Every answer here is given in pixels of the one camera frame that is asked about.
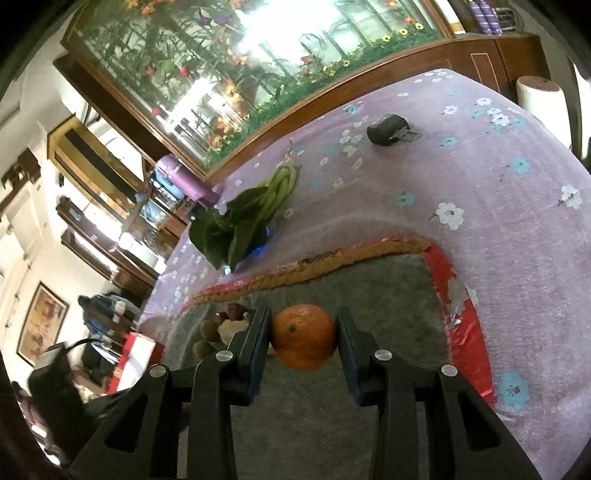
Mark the purple thermos bottle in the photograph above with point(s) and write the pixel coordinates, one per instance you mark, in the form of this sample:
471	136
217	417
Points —
191	186

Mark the purple spray can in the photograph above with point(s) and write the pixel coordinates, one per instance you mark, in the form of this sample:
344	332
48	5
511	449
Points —
479	16
491	17

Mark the small black device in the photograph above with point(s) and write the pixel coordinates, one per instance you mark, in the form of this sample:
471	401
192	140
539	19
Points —
391	129

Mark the floral landscape screen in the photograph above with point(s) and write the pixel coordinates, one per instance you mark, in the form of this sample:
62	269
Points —
204	76

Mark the brown kiwi fruit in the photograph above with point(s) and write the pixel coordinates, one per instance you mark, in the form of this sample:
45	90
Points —
201	349
208	330

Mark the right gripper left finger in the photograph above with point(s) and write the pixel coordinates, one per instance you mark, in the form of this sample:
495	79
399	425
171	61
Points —
230	377

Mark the orange mandarin middle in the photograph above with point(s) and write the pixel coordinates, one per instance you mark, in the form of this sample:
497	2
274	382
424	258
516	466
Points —
303	337

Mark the white paper roll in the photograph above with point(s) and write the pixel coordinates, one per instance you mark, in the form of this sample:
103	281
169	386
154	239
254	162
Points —
545	100

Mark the framed wall painting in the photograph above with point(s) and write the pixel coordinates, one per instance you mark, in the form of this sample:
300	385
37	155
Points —
42	324

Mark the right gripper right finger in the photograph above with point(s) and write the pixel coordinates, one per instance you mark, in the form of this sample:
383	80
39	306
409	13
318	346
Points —
378	377

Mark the dark red date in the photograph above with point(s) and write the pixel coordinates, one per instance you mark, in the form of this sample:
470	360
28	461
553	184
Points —
236	312

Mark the grey felt mat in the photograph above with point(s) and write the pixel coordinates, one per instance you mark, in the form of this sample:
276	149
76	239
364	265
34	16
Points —
304	424

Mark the purple floral tablecloth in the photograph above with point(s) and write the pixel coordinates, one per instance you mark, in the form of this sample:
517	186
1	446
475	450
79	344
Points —
504	199

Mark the red gift box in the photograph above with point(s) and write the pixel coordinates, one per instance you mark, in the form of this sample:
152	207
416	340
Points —
139	353

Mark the green leafy vegetable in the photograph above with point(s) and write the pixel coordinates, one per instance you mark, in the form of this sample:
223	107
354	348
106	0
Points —
227	239

